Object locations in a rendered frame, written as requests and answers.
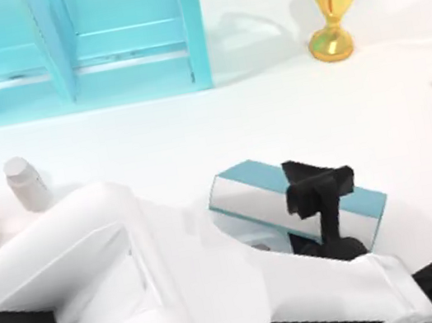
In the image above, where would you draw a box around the light blue rack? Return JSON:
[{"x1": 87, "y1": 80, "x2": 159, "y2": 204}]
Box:
[{"x1": 0, "y1": 0, "x2": 218, "y2": 128}]

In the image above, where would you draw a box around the white bottle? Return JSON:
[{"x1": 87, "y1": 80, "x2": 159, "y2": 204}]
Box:
[{"x1": 1, "y1": 151, "x2": 56, "y2": 218}]

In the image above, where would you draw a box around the teal and white book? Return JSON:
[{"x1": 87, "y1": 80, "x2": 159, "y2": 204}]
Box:
[{"x1": 200, "y1": 137, "x2": 397, "y2": 282}]

